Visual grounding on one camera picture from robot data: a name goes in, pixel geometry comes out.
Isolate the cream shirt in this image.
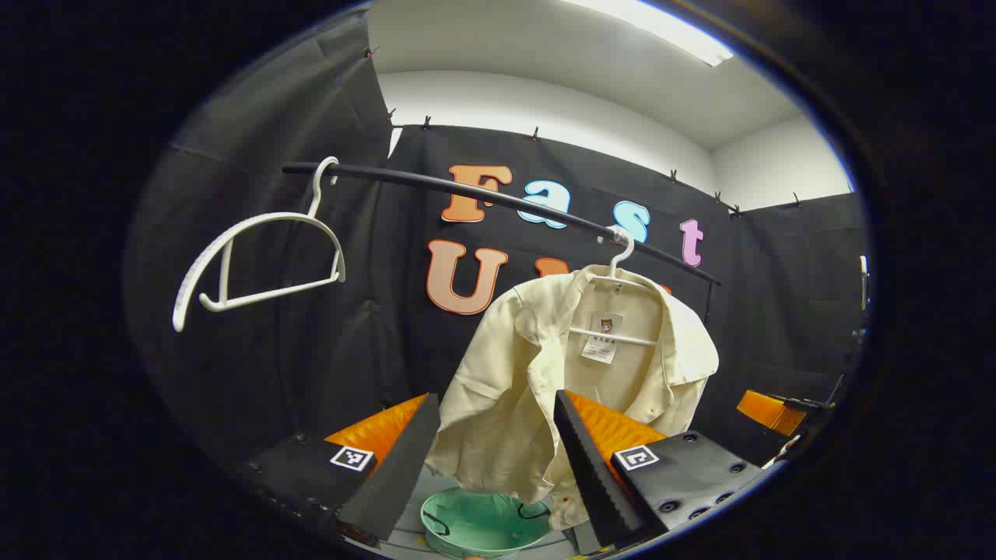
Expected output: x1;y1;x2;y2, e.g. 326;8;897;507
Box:
426;264;721;531

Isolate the white clothes hanger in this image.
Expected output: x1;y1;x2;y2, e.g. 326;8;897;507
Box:
566;226;664;348
171;156;347;334

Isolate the ceiling light panel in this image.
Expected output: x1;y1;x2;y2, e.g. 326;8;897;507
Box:
560;0;736;67

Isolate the black backdrop cloth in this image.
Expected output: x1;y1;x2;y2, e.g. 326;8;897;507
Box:
124;12;871;499

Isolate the green laundry hamper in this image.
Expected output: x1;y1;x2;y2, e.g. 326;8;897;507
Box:
420;486;553;559

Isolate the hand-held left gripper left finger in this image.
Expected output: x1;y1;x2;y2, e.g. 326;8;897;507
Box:
237;393;442;545

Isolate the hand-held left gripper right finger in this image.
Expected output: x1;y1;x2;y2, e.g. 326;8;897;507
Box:
553;389;765;550

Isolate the row of black backdrop clips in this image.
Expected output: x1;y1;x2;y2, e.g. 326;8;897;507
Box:
362;47;802;217

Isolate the black clothes rack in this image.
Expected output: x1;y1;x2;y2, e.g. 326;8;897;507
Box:
282;161;722;324

